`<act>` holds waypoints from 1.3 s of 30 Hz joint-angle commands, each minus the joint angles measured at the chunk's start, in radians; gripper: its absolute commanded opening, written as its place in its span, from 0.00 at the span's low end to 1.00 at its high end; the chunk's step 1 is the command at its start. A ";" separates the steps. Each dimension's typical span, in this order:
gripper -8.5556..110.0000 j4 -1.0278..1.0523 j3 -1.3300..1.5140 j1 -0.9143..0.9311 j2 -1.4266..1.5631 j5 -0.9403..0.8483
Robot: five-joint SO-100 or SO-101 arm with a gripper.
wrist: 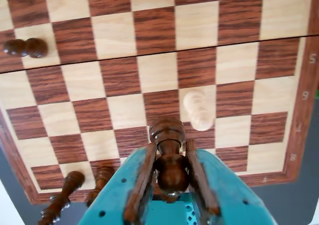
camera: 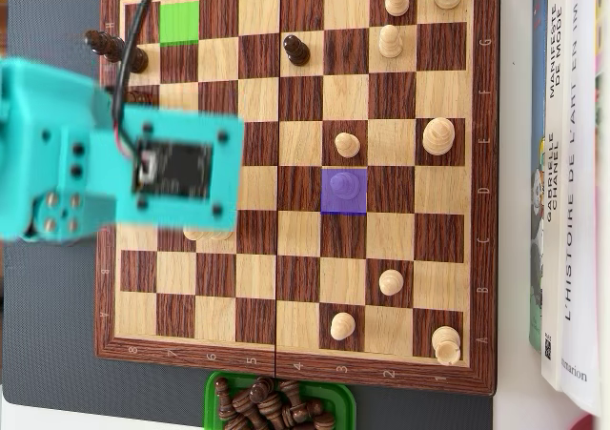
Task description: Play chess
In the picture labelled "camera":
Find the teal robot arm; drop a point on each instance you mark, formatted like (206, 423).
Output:
(28, 115)

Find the dark wooden chess piece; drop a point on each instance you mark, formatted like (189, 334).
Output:
(293, 396)
(233, 423)
(271, 408)
(259, 389)
(324, 421)
(315, 407)
(245, 403)
(221, 392)

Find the light wooden queen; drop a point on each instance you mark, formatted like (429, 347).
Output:
(209, 234)

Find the dark wooden rook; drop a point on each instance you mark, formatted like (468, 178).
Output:
(140, 97)

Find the dark wooden pawn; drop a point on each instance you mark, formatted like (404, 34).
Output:
(296, 51)

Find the wooden folding chessboard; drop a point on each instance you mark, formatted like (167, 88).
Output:
(295, 277)

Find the dark wooden king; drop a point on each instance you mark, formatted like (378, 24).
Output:
(102, 44)

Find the light wooden king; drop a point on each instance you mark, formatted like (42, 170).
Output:
(438, 136)

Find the dark grey mat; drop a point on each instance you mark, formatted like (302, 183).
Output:
(47, 330)

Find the green plastic tray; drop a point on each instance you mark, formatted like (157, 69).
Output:
(340, 396)

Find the blue panda book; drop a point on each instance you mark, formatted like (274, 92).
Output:
(537, 91)

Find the white Gabrielle Chanel book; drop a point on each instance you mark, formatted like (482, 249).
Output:
(553, 258)

